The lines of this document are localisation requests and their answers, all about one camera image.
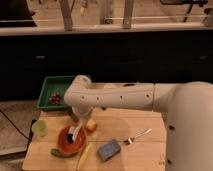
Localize silver fork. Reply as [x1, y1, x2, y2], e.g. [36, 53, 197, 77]
[123, 129, 152, 145]

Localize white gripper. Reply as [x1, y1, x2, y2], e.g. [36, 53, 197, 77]
[72, 107, 92, 127]

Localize yellow red apple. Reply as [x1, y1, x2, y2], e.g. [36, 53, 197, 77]
[85, 119, 97, 132]

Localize green plastic tray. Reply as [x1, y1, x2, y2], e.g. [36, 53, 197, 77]
[37, 76, 74, 112]

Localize green plastic cup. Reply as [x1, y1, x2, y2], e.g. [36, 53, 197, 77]
[31, 120, 48, 137]

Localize black cable left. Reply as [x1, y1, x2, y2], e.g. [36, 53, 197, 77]
[0, 109, 34, 141]

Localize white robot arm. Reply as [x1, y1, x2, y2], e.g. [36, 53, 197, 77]
[64, 75, 213, 171]

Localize white handled black brush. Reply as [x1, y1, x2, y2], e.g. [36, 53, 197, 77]
[67, 124, 82, 144]

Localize red orange bowl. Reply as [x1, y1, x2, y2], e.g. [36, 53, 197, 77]
[57, 125, 87, 155]

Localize green vegetable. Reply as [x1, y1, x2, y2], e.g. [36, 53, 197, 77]
[49, 148, 81, 159]

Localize dark purple bowl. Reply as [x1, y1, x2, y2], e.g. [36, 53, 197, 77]
[123, 83, 137, 87]

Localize red berry cluster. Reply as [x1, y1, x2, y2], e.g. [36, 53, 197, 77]
[49, 93, 62, 105]

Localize blue sponge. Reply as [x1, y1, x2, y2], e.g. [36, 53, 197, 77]
[97, 139, 121, 161]

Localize yellow banana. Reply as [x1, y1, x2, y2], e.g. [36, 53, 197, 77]
[76, 143, 93, 171]

